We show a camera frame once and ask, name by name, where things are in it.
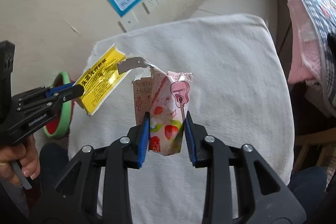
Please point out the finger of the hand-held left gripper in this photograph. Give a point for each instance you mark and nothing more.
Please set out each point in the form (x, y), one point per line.
(73, 94)
(60, 89)

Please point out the pink bed sheet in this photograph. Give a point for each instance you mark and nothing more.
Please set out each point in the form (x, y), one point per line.
(302, 56)

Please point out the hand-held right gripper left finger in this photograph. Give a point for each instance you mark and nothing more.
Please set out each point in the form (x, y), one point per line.
(143, 140)

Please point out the person's right leg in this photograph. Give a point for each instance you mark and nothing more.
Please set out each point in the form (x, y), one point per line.
(307, 179)

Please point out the person's left hand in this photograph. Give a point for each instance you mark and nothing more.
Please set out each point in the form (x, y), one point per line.
(30, 158)

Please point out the person's leg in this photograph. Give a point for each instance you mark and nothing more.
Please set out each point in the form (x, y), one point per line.
(307, 179)
(53, 163)

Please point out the red basin with green rim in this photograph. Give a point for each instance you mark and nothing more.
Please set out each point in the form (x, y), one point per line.
(65, 119)

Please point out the white wall jack plate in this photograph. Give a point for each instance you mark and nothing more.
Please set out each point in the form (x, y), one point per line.
(128, 24)

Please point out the person's left leg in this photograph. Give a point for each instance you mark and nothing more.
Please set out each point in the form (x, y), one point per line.
(53, 163)

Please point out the wooden chair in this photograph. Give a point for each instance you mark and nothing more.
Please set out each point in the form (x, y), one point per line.
(309, 145)

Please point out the white towel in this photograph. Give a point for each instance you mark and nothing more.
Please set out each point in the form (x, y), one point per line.
(223, 82)

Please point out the pink strawberry carton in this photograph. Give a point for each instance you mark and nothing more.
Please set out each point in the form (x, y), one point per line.
(168, 106)

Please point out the white wall socket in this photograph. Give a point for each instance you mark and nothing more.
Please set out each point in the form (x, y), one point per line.
(150, 3)

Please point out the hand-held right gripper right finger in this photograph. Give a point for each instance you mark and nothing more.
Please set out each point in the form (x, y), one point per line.
(189, 140)

